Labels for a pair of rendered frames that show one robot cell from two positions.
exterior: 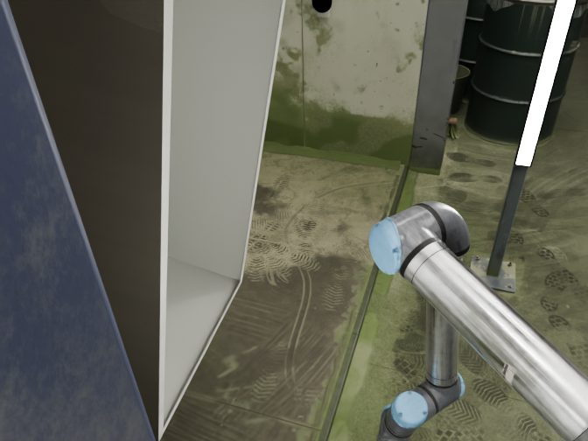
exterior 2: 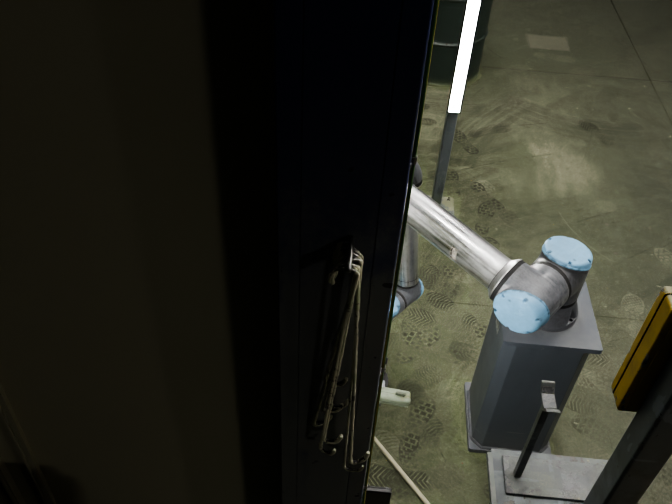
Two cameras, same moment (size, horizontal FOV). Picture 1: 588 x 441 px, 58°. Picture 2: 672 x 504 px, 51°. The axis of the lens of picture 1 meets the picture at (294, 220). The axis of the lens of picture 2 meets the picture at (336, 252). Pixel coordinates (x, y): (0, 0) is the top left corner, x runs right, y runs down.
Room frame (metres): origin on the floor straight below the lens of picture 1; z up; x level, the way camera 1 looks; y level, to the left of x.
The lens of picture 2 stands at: (-0.77, 0.41, 2.30)
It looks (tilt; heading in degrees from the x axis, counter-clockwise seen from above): 43 degrees down; 343
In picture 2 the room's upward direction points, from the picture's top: 4 degrees clockwise
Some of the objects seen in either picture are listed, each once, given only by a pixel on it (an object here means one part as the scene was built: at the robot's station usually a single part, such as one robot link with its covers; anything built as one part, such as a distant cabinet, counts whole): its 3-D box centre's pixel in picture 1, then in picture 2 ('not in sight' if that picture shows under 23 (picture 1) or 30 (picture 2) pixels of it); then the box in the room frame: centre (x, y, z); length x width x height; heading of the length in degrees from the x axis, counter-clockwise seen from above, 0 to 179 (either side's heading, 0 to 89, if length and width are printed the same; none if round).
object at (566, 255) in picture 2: not in sight; (560, 270); (0.51, -0.71, 0.83); 0.17 x 0.15 x 0.18; 122
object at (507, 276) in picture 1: (492, 273); (434, 208); (1.78, -0.90, 0.01); 0.20 x 0.20 x 0.01; 70
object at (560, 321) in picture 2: not in sight; (550, 299); (0.51, -0.71, 0.69); 0.19 x 0.19 x 0.10
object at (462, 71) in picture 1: (445, 89); not in sight; (3.53, -1.10, 0.14); 0.31 x 0.29 x 0.28; 160
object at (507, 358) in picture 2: not in sight; (524, 370); (0.51, -0.71, 0.32); 0.31 x 0.31 x 0.64; 70
